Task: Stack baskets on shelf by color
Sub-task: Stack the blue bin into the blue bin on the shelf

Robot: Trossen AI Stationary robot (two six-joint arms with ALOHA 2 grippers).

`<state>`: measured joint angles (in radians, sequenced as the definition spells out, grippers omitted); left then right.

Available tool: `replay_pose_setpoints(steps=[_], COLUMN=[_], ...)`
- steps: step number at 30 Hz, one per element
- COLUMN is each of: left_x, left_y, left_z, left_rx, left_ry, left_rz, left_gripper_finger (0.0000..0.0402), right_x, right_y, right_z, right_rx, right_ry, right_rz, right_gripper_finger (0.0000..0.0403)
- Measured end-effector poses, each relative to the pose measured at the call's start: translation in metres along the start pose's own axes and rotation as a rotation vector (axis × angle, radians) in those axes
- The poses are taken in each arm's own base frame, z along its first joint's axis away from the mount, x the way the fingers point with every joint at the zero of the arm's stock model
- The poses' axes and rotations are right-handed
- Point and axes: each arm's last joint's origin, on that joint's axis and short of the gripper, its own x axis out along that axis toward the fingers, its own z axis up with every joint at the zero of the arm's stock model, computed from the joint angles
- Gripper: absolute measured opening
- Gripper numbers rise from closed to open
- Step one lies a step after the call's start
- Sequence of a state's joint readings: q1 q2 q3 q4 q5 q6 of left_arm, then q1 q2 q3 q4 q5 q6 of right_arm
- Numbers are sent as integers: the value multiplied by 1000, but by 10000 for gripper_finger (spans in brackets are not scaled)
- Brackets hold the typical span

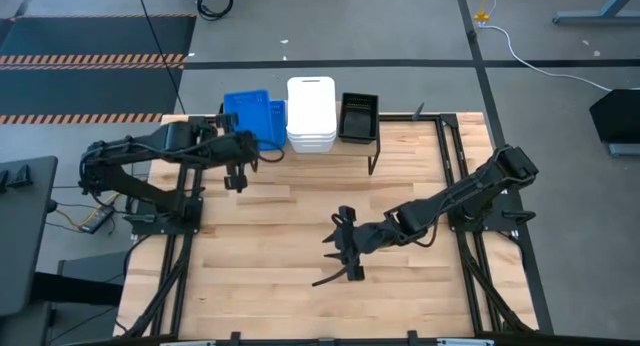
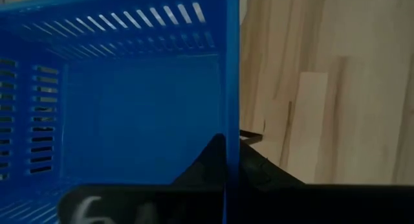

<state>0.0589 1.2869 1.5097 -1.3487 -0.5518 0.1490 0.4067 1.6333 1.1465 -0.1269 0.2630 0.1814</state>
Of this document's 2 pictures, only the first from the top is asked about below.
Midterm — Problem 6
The black side desk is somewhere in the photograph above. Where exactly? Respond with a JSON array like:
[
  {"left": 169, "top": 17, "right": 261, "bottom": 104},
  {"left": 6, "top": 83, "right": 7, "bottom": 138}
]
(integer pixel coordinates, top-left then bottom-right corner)
[{"left": 0, "top": 155, "right": 59, "bottom": 318}]

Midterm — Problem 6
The black hazard-striped floor mat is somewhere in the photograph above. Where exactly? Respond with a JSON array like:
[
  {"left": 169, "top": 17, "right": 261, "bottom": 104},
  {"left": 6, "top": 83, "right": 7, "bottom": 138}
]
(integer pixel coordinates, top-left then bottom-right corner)
[{"left": 0, "top": 14, "right": 198, "bottom": 126}]

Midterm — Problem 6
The black metal table frame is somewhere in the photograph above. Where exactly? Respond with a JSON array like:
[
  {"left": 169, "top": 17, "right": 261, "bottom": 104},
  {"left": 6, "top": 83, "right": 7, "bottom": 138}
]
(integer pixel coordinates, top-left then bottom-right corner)
[{"left": 119, "top": 113, "right": 540, "bottom": 340}]

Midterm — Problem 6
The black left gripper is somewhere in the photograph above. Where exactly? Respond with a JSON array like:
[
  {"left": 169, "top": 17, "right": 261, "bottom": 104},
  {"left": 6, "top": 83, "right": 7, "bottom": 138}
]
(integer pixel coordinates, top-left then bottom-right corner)
[{"left": 211, "top": 112, "right": 262, "bottom": 194}]

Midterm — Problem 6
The black power adapter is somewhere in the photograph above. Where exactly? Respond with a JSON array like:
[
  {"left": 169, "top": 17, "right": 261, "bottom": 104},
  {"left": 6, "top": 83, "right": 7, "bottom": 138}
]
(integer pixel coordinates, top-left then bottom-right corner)
[{"left": 78, "top": 205, "right": 116, "bottom": 236}]

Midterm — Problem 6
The blue plastic basket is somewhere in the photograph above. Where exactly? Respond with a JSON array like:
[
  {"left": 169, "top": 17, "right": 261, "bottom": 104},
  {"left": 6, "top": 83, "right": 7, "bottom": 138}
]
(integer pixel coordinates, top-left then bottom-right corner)
[
  {"left": 222, "top": 88, "right": 274, "bottom": 153},
  {"left": 268, "top": 99, "right": 289, "bottom": 151}
]

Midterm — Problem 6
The dark grey floor stand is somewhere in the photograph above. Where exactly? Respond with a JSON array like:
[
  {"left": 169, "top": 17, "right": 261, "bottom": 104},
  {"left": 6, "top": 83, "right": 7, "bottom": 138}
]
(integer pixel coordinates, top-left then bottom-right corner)
[{"left": 29, "top": 250, "right": 129, "bottom": 346}]

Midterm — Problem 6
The black plastic basket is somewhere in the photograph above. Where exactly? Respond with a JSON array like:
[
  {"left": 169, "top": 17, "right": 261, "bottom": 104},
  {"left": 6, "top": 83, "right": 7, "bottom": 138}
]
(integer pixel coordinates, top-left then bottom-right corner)
[{"left": 337, "top": 91, "right": 380, "bottom": 145}]

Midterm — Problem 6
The grey metal table leg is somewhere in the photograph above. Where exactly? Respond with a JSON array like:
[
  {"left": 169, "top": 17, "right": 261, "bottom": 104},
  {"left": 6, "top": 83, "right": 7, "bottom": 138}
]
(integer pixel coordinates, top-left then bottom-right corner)
[{"left": 552, "top": 0, "right": 640, "bottom": 26}]

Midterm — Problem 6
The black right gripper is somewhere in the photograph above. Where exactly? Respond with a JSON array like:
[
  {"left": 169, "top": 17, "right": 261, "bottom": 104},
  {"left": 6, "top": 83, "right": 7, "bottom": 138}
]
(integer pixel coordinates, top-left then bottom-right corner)
[{"left": 322, "top": 204, "right": 397, "bottom": 283}]

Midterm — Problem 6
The yellow hanging cable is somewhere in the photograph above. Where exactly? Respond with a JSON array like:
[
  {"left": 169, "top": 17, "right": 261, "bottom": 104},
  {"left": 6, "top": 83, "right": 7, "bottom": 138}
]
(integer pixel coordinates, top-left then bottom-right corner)
[{"left": 472, "top": 0, "right": 500, "bottom": 24}]

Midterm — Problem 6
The coiled black cable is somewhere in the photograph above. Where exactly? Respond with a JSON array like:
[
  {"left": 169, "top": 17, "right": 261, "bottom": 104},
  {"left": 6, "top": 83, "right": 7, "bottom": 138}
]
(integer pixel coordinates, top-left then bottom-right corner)
[{"left": 196, "top": 0, "right": 235, "bottom": 21}]

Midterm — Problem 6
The wooden shelf with black legs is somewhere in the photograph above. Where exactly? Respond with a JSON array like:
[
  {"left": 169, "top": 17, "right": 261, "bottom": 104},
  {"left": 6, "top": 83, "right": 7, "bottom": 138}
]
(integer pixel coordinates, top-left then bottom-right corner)
[{"left": 257, "top": 99, "right": 385, "bottom": 176}]

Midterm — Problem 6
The thin black hanging cable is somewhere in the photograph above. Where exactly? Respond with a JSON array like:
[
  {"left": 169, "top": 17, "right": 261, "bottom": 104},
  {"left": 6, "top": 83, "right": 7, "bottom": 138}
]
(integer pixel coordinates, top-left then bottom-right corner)
[{"left": 134, "top": 0, "right": 188, "bottom": 115}]

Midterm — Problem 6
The white floor cable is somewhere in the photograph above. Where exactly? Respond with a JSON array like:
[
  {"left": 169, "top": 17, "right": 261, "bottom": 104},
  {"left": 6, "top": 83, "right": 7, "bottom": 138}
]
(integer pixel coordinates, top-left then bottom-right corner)
[{"left": 476, "top": 24, "right": 640, "bottom": 93}]

